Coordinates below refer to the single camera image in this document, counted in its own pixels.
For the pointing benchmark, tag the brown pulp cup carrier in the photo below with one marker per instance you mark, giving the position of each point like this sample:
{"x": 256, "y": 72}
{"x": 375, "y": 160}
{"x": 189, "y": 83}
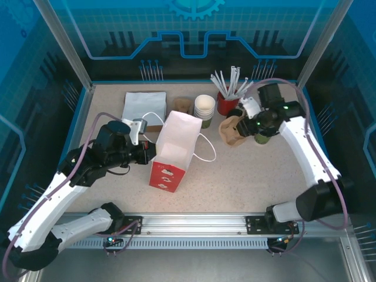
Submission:
{"x": 230, "y": 135}
{"x": 182, "y": 104}

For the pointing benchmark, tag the green paper coffee cup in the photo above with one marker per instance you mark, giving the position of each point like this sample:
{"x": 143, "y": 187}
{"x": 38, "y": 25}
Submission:
{"x": 261, "y": 139}

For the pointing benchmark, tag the white and red paper bag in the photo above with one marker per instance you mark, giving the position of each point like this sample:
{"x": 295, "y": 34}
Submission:
{"x": 179, "y": 129}

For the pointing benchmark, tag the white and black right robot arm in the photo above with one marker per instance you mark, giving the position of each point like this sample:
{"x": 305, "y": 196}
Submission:
{"x": 302, "y": 147}

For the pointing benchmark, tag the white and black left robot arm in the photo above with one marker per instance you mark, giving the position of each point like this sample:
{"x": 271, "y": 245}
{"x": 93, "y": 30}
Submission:
{"x": 53, "y": 199}

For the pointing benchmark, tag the red straw holder cup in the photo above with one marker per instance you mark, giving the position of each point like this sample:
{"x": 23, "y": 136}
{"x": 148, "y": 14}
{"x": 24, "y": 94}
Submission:
{"x": 226, "y": 105}

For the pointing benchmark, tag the white wrapped straw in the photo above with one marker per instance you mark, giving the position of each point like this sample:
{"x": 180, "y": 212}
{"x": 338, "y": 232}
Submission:
{"x": 246, "y": 88}
{"x": 242, "y": 85}
{"x": 232, "y": 80}
{"x": 236, "y": 80}
{"x": 222, "y": 83}
{"x": 218, "y": 86}

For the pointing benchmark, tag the stack of paper cups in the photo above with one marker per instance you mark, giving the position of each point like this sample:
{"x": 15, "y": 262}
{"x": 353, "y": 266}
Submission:
{"x": 204, "y": 108}

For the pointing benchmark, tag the white paper napkin stack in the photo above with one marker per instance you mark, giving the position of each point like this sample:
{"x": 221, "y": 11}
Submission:
{"x": 147, "y": 102}

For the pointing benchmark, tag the small lit connector board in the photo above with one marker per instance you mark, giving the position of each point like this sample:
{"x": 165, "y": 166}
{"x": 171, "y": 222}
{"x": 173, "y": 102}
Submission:
{"x": 282, "y": 241}
{"x": 111, "y": 240}

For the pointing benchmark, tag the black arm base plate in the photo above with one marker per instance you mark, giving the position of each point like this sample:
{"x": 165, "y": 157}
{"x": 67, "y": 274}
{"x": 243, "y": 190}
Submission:
{"x": 254, "y": 224}
{"x": 132, "y": 226}

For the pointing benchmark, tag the aluminium mounting rail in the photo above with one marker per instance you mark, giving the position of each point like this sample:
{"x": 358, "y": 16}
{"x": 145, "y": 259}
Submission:
{"x": 191, "y": 223}

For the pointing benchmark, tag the aluminium frame post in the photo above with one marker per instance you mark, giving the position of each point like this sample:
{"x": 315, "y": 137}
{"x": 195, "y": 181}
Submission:
{"x": 323, "y": 41}
{"x": 61, "y": 38}

